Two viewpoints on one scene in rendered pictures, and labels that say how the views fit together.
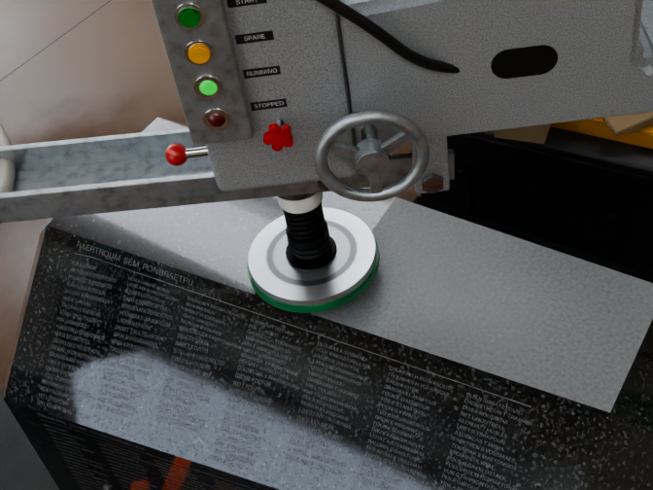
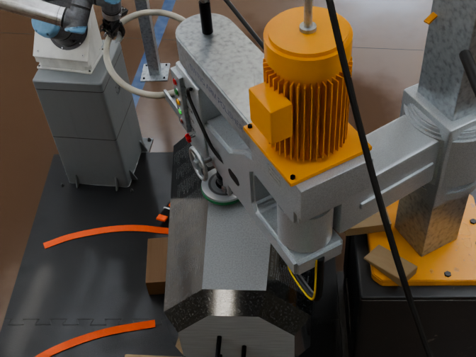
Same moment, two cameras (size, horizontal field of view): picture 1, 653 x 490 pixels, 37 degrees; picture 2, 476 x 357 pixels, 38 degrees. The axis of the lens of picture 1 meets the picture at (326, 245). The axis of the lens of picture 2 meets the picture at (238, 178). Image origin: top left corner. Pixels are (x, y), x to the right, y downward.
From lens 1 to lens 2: 213 cm
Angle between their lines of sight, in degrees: 40
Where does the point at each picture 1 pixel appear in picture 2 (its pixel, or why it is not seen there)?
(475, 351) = (212, 246)
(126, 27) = not seen: hidden behind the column
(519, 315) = (233, 252)
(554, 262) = (263, 254)
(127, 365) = (187, 166)
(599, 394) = (207, 284)
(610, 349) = (229, 282)
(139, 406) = (178, 178)
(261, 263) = (213, 172)
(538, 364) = (214, 264)
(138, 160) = not seen: hidden behind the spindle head
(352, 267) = (222, 196)
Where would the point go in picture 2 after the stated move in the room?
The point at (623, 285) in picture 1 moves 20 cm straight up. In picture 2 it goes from (261, 277) to (259, 248)
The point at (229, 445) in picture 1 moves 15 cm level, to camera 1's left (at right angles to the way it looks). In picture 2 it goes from (175, 209) to (159, 190)
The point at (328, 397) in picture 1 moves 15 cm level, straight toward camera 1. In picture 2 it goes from (190, 220) to (163, 237)
